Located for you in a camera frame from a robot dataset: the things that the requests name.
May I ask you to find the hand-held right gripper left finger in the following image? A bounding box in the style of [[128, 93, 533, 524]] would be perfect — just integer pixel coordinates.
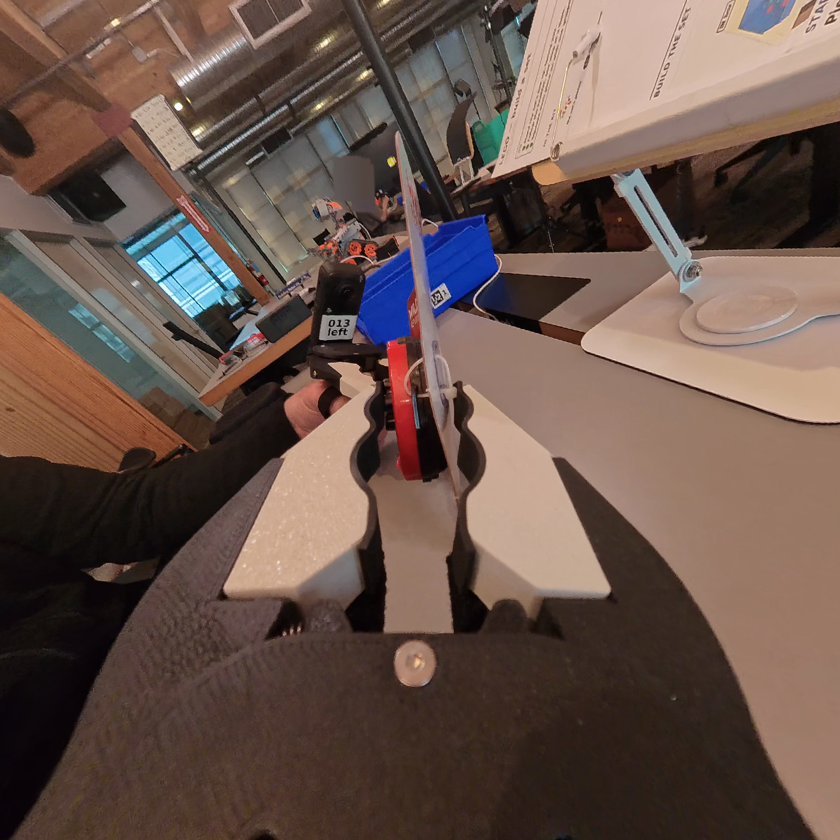
[[223, 382, 388, 634]]

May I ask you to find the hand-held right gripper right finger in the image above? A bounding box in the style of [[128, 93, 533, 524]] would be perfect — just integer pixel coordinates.
[[448, 384, 613, 634]]

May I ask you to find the red handheld toy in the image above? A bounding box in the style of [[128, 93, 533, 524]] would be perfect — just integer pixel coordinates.
[[385, 131, 463, 497]]

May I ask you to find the person's left forearm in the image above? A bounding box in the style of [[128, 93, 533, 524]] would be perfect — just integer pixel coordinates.
[[0, 387, 304, 568]]

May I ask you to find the person's left hand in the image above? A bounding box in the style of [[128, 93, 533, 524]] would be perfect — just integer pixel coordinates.
[[283, 386, 342, 439]]

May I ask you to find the orange black toy robot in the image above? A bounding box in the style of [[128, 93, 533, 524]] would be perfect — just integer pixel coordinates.
[[303, 197, 383, 265]]

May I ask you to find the black storage crate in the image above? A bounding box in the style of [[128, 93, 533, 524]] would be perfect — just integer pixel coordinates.
[[255, 298, 314, 343]]

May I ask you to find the blue bin with tag sticker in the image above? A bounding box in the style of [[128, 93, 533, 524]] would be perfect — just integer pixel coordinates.
[[357, 213, 494, 343]]

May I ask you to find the black chair armrest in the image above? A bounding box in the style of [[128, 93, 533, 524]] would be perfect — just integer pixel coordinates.
[[118, 443, 193, 473]]

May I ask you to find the black desk mat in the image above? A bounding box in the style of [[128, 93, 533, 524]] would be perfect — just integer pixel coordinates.
[[472, 272, 592, 330]]

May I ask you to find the black pole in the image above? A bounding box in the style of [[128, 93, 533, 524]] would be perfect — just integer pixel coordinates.
[[341, 0, 458, 221]]

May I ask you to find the green tote bag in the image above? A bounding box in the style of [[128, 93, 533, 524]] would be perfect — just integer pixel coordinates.
[[471, 108, 513, 173]]

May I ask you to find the white printed chart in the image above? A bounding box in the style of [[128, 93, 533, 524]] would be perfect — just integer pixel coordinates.
[[130, 94, 204, 172]]

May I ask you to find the person's black clothing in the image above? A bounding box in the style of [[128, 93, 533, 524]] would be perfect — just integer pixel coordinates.
[[0, 558, 153, 821]]

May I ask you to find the printed paper sheet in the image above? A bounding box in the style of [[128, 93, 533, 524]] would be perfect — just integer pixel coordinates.
[[491, 0, 840, 179]]

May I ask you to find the white cable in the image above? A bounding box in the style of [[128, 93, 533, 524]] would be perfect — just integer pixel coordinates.
[[471, 252, 504, 320]]

